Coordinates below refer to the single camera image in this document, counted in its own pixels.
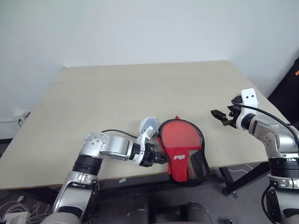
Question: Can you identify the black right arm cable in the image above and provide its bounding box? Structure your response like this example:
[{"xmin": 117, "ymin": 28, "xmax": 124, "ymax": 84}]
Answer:
[{"xmin": 231, "ymin": 99, "xmax": 299, "ymax": 140}]

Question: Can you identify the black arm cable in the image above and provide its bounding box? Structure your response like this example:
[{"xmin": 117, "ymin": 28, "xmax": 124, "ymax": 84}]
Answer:
[
  {"xmin": 101, "ymin": 129, "xmax": 139, "ymax": 139},
  {"xmin": 231, "ymin": 99, "xmax": 299, "ymax": 140}
]

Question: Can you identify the dark rounded shape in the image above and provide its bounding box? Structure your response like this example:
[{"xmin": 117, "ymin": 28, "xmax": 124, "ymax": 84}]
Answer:
[
  {"xmin": 183, "ymin": 201, "xmax": 212, "ymax": 224},
  {"xmin": 129, "ymin": 200, "xmax": 151, "ymax": 224}
]

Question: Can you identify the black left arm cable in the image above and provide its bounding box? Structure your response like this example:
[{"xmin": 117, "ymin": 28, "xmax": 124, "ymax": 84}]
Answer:
[{"xmin": 101, "ymin": 129, "xmax": 139, "ymax": 139}]

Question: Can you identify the thin white floor cable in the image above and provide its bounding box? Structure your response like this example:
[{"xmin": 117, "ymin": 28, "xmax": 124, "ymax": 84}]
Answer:
[{"xmin": 227, "ymin": 164, "xmax": 256, "ymax": 174}]

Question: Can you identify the white floor cable bundle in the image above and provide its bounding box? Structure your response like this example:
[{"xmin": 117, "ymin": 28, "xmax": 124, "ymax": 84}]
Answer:
[{"xmin": 0, "ymin": 195, "xmax": 56, "ymax": 224}]

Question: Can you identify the white wall power strip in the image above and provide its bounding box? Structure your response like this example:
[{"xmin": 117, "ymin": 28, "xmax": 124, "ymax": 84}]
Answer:
[{"xmin": 11, "ymin": 111, "xmax": 31, "ymax": 127}]

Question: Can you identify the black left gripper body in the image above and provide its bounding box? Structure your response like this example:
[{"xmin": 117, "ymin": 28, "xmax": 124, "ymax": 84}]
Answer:
[{"xmin": 139, "ymin": 143, "xmax": 157, "ymax": 168}]

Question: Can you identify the red and black paddle case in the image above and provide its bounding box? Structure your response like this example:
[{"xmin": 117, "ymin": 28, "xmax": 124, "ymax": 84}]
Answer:
[{"xmin": 157, "ymin": 116, "xmax": 210, "ymax": 187}]

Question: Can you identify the translucent white round cap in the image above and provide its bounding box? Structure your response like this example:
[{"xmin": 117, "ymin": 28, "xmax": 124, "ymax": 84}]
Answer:
[{"xmin": 139, "ymin": 116, "xmax": 161, "ymax": 133}]

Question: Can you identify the black table leg frame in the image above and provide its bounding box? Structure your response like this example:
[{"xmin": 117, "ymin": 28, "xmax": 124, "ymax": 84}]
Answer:
[{"xmin": 218, "ymin": 161, "xmax": 271, "ymax": 197}]

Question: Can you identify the red table tennis paddle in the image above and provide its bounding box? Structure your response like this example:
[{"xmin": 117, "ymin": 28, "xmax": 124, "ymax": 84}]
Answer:
[{"xmin": 160, "ymin": 120, "xmax": 202, "ymax": 178}]

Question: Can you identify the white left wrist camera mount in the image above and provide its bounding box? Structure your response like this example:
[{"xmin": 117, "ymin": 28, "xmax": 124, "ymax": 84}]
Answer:
[{"xmin": 133, "ymin": 126, "xmax": 157, "ymax": 165}]

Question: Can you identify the white box on floor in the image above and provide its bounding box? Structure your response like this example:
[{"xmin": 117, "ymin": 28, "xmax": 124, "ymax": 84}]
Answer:
[{"xmin": 1, "ymin": 211, "xmax": 30, "ymax": 224}]

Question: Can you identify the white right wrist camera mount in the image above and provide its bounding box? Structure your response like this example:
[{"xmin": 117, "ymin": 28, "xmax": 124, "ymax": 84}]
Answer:
[{"xmin": 235, "ymin": 88, "xmax": 260, "ymax": 129}]

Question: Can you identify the black bag with orange tag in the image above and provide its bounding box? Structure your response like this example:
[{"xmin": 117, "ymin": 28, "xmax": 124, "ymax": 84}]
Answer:
[{"xmin": 267, "ymin": 48, "xmax": 299, "ymax": 126}]

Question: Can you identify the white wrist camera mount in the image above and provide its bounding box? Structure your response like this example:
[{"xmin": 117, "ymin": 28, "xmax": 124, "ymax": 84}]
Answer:
[
  {"xmin": 133, "ymin": 126, "xmax": 157, "ymax": 165},
  {"xmin": 235, "ymin": 88, "xmax": 260, "ymax": 129}
]

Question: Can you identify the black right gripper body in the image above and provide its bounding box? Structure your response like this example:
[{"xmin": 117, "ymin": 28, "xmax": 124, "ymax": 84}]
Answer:
[{"xmin": 227, "ymin": 95, "xmax": 244, "ymax": 127}]

